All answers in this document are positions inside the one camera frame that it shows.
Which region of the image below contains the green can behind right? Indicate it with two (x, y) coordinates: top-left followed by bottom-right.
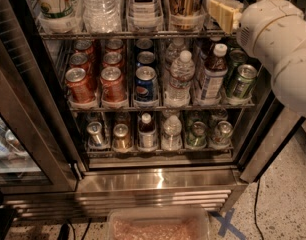
(225, 49), (248, 82)

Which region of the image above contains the water bottle middle shelf back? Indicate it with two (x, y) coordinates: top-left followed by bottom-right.
(165, 37), (186, 68)

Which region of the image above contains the green can bottom shelf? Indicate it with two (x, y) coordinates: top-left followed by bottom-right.
(186, 121), (207, 149)

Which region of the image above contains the clear water bottle top shelf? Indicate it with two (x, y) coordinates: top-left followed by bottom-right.
(82, 0), (121, 33)

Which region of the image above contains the tea bottle middle shelf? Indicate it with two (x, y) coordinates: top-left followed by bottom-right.
(197, 43), (228, 100)

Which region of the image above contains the gold can bottom shelf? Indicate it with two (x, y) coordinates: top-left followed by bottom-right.
(113, 124), (131, 150)

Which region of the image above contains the water bottle middle shelf front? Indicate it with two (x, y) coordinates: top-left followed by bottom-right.
(166, 50), (195, 107)

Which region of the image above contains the tea bottle shelf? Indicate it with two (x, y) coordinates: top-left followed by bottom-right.
(139, 113), (156, 149)
(127, 0), (163, 32)
(197, 43), (228, 100)

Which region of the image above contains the red can front left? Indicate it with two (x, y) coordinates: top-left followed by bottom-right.
(65, 67), (96, 103)

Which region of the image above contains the gold brown tall can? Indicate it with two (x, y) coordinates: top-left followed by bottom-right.
(169, 0), (204, 31)

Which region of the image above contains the blue tape cross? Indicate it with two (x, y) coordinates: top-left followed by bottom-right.
(211, 208), (246, 240)

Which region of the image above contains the stainless steel fridge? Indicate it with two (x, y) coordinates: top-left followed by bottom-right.
(0, 0), (306, 220)

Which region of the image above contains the water bottle bottom shelf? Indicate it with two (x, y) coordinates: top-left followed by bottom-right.
(161, 115), (182, 151)

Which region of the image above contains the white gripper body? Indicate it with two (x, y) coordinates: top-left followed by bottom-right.
(237, 0), (306, 72)

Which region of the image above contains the clear plastic bin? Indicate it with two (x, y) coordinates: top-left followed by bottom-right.
(108, 206), (210, 240)

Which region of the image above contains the blue pepsi can middle shelf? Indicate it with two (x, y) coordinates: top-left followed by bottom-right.
(135, 66), (158, 102)

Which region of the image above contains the red can middle left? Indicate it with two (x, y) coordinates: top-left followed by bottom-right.
(69, 52), (92, 74)

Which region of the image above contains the black cable right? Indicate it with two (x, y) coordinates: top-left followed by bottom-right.
(253, 179), (265, 240)

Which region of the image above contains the blue can behind pepsi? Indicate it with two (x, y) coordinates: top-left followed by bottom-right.
(136, 51), (156, 68)

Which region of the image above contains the glass fridge door left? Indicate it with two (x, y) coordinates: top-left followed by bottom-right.
(0, 0), (77, 195)

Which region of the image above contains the tea bottle bottom shelf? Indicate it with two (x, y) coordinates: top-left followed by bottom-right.
(139, 113), (156, 149)

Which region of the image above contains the red can back left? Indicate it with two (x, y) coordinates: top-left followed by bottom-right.
(74, 40), (94, 56)

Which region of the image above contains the blue can back row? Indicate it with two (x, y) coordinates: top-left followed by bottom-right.
(135, 38), (154, 52)

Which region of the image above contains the green can front right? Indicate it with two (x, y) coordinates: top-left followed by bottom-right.
(226, 64), (257, 99)

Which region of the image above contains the silver can bottom left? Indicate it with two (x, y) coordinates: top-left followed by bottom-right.
(87, 122), (104, 146)

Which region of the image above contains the tea bottle top shelf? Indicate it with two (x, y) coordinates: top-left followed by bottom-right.
(127, 0), (163, 32)

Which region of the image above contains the red can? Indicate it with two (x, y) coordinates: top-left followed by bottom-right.
(105, 38), (124, 54)
(69, 52), (92, 74)
(100, 67), (126, 102)
(74, 40), (94, 56)
(65, 67), (96, 103)
(102, 52), (124, 69)

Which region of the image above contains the black cables left floor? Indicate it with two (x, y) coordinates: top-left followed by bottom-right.
(56, 217), (93, 240)

